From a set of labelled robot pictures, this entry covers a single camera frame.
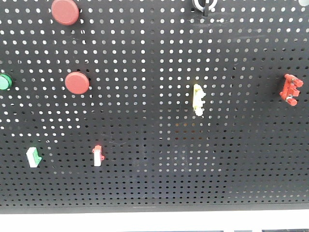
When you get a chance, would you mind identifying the red toggle switch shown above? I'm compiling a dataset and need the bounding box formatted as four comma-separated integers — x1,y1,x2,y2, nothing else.
280,74,304,106

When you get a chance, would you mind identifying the lower red round button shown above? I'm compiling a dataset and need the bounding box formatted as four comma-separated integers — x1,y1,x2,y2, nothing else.
65,72,90,94

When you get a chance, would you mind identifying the red round button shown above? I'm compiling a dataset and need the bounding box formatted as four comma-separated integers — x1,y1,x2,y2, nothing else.
51,0,79,26
65,72,90,94

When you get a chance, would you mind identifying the upper red round button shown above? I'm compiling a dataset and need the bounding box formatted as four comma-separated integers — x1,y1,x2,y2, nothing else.
51,0,79,26

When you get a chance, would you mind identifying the green round button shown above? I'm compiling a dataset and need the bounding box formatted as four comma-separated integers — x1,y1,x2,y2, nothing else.
0,73,12,90

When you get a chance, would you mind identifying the black perforated pegboard panel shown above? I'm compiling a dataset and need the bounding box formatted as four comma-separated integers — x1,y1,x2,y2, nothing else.
0,0,309,214

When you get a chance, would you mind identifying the white standing desk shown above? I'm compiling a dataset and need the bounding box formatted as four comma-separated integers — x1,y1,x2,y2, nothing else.
0,210,309,232

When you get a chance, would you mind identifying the yellow toggle switch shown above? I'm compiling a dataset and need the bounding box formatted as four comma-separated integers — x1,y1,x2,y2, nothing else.
192,84,206,116

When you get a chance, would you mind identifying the white red rocker switch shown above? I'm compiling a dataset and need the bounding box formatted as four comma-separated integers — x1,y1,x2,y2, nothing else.
92,145,105,167

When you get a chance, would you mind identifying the black rotary selector switch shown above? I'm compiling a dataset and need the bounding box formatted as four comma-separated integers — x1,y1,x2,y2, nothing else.
192,0,218,16

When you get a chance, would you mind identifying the white green rocker switch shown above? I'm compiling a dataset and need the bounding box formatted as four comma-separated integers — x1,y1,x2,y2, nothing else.
26,147,42,168

